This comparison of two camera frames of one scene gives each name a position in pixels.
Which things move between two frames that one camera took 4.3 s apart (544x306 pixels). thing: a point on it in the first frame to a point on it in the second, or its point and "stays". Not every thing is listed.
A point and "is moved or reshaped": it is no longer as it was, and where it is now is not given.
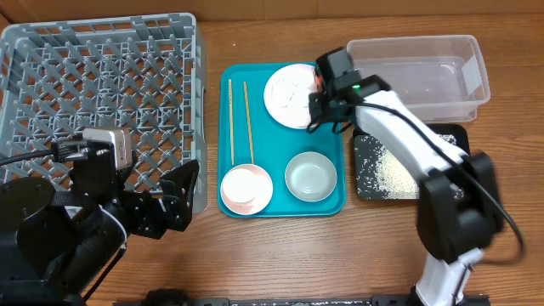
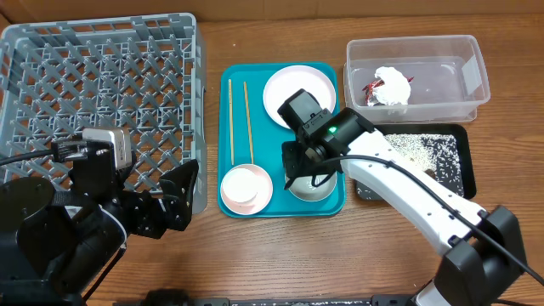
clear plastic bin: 436,79 stays
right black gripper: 315,116 to 291,167
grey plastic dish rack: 142,73 stays
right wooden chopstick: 249,124 stays
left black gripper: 178,209 stays
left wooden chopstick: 231,122 stays
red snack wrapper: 317,81 is moved or reshaped
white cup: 240,185 stays
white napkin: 288,93 to 394,91
